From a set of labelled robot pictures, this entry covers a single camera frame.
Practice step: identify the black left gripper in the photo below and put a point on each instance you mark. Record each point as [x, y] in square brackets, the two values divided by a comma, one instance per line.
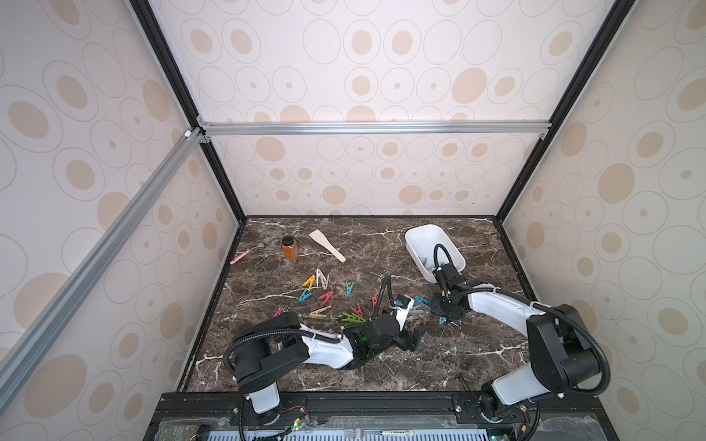
[406, 343]

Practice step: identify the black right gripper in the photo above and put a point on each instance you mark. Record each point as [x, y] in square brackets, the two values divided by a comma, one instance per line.
[441, 277]

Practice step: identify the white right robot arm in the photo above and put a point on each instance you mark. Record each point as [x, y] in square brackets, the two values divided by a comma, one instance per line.
[563, 355]

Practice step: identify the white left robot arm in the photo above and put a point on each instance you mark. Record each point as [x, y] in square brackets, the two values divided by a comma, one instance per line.
[261, 355]

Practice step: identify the white plastic storage box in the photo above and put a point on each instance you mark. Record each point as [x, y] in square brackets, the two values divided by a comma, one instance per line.
[429, 246]

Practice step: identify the green clothespin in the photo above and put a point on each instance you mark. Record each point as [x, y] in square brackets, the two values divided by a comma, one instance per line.
[352, 319]

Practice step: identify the tan clothespin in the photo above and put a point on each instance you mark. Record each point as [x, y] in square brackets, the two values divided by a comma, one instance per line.
[320, 313]

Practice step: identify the red clothespin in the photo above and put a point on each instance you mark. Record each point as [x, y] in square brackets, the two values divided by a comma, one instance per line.
[325, 298]

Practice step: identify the yellow clothespin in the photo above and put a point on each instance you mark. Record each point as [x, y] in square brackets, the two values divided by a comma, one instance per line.
[310, 283]

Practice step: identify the white clothespin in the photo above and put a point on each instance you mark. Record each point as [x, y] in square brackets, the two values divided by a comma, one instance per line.
[321, 280]

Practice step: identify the wooden spatula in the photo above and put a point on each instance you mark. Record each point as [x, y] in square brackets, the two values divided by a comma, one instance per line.
[319, 238]

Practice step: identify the amber jar black lid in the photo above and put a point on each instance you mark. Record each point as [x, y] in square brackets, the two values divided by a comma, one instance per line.
[290, 247]

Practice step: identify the pink pen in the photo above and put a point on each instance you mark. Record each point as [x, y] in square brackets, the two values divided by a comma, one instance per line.
[238, 257]

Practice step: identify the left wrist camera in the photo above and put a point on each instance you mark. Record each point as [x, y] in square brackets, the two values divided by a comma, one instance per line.
[403, 306]

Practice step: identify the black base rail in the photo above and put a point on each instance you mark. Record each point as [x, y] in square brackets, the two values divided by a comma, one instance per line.
[412, 415]

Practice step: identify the horizontal aluminium rail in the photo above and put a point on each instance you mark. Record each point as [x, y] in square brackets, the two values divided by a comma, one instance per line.
[375, 128]

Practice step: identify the left diagonal aluminium rail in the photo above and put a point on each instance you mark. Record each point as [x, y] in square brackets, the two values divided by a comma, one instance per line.
[36, 342]

